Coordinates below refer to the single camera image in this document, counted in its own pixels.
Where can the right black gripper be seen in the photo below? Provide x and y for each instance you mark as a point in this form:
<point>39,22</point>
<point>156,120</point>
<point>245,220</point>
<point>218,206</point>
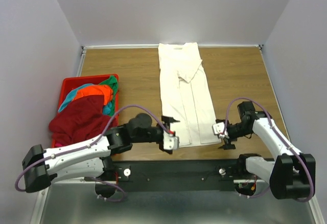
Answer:
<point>227,144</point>

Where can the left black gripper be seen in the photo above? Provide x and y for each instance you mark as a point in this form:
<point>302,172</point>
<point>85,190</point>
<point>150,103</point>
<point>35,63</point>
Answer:
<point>167,121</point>

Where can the white t shirt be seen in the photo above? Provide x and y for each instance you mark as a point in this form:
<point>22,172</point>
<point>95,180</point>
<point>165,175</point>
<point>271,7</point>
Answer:
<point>185,95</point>

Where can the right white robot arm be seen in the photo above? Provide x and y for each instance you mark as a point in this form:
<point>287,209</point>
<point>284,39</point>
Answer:
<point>291,173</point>

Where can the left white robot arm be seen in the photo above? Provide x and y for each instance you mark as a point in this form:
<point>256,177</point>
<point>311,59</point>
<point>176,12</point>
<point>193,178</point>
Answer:
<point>91,158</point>

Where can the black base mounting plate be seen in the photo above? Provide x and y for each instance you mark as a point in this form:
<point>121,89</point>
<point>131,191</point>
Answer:
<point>182,175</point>

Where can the green t shirt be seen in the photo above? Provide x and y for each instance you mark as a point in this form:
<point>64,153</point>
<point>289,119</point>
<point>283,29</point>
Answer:
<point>112,82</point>

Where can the orange t shirt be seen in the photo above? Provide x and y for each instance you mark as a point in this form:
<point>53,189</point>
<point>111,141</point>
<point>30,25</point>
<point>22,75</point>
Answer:
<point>96,90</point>

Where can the dark red t shirt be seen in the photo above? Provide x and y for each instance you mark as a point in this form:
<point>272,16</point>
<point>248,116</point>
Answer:
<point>81,120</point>

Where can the teal t shirt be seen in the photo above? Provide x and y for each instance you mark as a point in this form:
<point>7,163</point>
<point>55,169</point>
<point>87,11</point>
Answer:
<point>68,99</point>

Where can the red plastic bin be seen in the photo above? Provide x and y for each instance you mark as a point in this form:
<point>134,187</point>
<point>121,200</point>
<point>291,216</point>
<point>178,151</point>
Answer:
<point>80,82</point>

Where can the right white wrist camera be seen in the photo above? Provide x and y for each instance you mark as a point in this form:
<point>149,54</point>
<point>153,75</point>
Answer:
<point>219,130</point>

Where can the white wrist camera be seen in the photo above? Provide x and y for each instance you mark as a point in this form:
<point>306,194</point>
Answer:
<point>219,130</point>
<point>170,141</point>

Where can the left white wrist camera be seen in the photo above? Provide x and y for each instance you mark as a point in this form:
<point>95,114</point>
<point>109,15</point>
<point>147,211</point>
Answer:
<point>170,141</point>

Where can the aluminium frame rail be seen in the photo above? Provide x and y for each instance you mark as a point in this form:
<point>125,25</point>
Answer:
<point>75,201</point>

